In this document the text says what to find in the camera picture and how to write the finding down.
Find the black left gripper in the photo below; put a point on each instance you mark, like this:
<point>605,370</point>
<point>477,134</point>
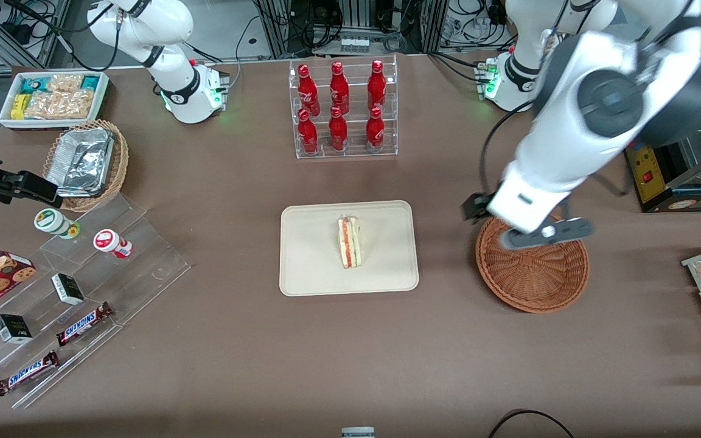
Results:
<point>476,206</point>

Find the triangle sandwich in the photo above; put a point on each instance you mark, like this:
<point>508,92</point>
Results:
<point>349,243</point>

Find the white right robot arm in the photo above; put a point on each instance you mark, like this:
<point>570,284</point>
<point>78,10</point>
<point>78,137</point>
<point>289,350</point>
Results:
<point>175,82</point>

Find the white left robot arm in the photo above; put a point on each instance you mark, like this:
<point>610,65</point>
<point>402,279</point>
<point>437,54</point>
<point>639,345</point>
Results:
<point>569,140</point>

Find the aluminium foil tray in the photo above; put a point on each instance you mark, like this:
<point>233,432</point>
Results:
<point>80,161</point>

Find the round brown wicker basket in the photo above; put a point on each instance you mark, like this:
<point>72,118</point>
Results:
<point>533,280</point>

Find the light wicker basket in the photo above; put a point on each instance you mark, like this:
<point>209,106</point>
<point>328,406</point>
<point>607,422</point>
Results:
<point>120,158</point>

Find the cream plastic tray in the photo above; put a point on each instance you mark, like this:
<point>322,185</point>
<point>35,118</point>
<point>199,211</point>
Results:
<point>314,255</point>

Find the green-lid yogurt cup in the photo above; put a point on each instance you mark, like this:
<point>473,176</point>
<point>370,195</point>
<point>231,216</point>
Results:
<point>51,221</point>

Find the yellow snack packet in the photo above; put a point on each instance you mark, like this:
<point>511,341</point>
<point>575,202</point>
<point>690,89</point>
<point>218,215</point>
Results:
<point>19,106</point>

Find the white rectangular snack bin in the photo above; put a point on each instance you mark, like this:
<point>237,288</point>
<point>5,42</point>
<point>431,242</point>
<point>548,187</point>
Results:
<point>52,122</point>

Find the clear cracker bag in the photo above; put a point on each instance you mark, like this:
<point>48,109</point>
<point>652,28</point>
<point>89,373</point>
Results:
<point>64,82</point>
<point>58,104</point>

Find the teal snack packet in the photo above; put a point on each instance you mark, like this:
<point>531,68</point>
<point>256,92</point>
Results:
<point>90,83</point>
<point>33,84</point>

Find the red-lid yogurt cup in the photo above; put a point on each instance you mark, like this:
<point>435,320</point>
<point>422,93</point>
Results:
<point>108,241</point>

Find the red cola bottle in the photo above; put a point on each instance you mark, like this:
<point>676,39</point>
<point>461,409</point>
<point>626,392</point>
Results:
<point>338,134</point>
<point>308,135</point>
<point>376,88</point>
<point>375,132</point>
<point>339,91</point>
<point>308,91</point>

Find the small black box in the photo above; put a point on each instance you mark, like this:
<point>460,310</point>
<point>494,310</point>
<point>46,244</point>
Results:
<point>68,289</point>
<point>13,329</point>

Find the clear acrylic bottle rack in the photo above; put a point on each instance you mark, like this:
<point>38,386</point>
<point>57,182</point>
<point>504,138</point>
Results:
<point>356,153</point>

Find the Snickers chocolate bar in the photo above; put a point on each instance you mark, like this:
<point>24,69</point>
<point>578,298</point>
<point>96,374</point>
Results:
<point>83,324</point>
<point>27,372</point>

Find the clear acrylic stepped display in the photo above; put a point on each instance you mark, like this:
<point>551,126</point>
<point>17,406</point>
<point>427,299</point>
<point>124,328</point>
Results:
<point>143,261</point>

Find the white power strip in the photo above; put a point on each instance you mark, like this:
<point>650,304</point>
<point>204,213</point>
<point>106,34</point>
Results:
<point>354,44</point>

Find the black food warmer appliance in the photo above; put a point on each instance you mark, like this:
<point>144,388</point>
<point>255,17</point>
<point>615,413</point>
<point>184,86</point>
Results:
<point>691,182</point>

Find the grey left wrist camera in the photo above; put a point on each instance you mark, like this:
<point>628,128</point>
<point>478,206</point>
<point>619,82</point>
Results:
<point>569,230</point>

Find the aluminium frame rack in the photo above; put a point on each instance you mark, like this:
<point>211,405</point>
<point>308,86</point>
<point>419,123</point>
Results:
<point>356,15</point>

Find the grey metal bracket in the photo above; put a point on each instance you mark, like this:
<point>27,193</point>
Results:
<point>358,432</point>

